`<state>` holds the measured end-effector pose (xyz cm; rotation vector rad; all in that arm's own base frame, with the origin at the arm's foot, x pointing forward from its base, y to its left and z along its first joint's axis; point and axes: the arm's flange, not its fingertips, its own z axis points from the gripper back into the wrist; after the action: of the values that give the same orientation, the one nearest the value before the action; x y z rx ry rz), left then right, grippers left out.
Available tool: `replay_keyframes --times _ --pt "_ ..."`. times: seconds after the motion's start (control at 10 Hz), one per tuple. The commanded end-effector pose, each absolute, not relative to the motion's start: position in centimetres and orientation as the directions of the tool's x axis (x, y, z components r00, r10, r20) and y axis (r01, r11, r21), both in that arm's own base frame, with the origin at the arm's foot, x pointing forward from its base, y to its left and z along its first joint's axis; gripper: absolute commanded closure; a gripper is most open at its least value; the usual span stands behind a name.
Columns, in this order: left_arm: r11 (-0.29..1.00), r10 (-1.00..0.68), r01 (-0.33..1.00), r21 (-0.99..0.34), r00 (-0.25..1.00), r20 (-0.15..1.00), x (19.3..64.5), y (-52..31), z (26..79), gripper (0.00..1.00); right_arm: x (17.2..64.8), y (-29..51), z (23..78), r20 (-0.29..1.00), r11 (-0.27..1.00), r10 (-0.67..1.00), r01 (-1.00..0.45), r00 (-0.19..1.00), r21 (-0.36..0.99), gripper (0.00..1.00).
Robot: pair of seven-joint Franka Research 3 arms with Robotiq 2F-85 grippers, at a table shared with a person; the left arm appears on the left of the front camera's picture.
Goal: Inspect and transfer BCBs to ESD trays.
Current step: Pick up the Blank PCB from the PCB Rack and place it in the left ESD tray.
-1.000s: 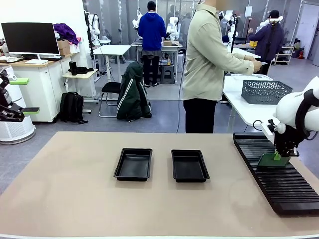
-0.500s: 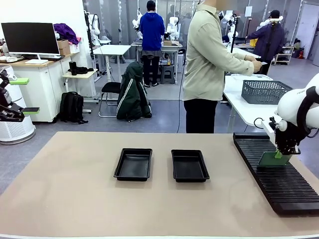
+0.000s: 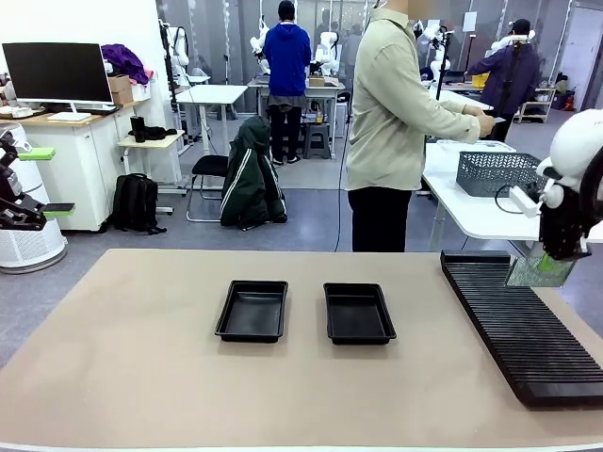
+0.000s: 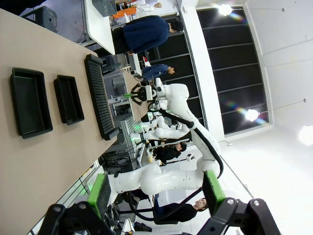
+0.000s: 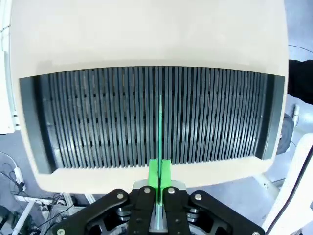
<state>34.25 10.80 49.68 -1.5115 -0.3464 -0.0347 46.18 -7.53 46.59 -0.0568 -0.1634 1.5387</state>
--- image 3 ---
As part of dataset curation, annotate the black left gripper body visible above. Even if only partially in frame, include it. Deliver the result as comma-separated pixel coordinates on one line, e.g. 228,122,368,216
0,151,24,199

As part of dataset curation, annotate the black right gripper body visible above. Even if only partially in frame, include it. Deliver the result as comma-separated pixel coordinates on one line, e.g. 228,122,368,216
539,187,590,263

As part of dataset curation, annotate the green glass plate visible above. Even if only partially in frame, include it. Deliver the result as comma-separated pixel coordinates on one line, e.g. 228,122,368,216
505,256,577,288

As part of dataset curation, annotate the black ESD tray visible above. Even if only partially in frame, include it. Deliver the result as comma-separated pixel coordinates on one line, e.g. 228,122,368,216
322,282,398,347
214,280,289,344

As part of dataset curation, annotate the person's right forearm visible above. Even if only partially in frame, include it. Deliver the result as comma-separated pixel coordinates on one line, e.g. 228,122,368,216
423,101,481,145

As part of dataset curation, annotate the white desk with wood top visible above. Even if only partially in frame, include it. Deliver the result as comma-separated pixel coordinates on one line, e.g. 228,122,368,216
0,101,152,232

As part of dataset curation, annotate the black slotted board rack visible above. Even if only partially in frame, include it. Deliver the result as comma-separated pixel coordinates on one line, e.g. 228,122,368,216
440,250,603,409

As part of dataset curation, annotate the black backpack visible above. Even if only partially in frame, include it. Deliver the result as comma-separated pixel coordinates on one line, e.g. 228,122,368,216
111,172,167,235

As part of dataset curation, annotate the grey mesh basket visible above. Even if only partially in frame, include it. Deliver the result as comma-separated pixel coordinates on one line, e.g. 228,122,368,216
455,151,550,198

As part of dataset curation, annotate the computer monitor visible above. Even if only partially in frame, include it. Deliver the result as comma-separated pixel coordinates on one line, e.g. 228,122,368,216
2,41,114,122

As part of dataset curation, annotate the large white table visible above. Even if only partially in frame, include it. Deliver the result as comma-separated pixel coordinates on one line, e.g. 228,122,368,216
421,140,603,265

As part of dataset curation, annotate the cardboard box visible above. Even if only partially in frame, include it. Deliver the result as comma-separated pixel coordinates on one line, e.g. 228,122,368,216
106,73,135,105

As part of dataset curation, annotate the small white side table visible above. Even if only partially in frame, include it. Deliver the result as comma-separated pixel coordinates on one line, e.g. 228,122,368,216
116,130,187,197

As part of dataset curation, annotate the black cloth bundle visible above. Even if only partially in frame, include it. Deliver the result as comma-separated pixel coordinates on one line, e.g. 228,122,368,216
140,125,179,141

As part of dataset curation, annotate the purple cloth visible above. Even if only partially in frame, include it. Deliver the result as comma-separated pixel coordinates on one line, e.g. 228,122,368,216
101,43,150,86

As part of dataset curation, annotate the person in dark jacket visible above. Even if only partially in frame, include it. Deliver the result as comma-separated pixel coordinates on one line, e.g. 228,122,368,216
465,18,542,142

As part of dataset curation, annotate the black folding chair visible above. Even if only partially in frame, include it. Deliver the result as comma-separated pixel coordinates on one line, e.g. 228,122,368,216
186,153,232,223

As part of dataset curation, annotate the white background table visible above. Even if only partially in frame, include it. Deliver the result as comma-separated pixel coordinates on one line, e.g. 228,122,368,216
426,89,495,142

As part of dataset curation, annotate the white height-adjustable table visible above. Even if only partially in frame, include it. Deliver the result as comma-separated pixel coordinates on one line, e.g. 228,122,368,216
174,84,250,156

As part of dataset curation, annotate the dark green striped jacket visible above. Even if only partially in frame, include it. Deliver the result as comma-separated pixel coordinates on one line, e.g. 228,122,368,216
219,115,288,232

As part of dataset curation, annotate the person in beige shirt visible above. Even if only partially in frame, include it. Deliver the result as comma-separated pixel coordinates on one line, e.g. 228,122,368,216
346,0,456,253

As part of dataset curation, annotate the grey plastic stool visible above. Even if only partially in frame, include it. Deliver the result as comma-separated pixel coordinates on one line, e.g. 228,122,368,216
302,121,333,160

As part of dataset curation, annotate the person in blue hoodie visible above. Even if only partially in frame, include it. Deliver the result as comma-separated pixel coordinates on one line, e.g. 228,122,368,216
262,0,313,166

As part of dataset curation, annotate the grey background workbench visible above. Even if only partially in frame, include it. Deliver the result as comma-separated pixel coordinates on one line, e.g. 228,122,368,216
247,77,348,142

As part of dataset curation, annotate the hanging black cable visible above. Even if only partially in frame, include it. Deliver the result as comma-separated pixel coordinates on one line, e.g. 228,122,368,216
333,91,352,253

